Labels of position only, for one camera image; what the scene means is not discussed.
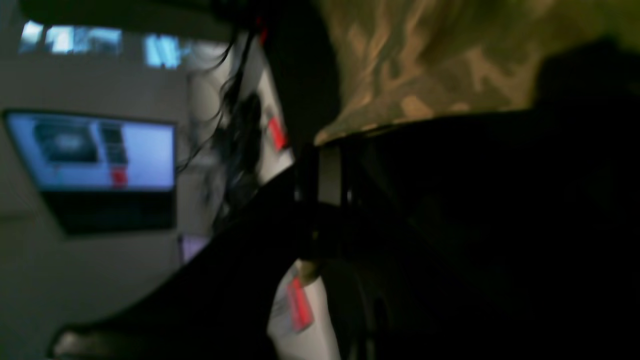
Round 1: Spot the red clamp rear left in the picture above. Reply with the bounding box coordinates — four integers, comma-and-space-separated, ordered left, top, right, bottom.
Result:
267, 116, 289, 152

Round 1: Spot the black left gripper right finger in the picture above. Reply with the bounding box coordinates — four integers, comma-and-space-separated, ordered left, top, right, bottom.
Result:
318, 105, 639, 360

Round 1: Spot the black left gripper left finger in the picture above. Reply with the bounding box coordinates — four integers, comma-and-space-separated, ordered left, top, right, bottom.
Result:
47, 149, 319, 360

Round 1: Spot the laptop with lit screen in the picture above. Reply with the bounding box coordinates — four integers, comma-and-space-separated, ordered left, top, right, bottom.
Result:
2, 109, 178, 237

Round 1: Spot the camouflage t-shirt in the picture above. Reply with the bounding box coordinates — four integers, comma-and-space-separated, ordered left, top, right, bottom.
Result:
314, 0, 639, 145

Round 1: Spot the black table cloth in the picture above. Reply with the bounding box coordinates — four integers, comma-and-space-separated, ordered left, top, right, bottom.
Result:
210, 0, 341, 157

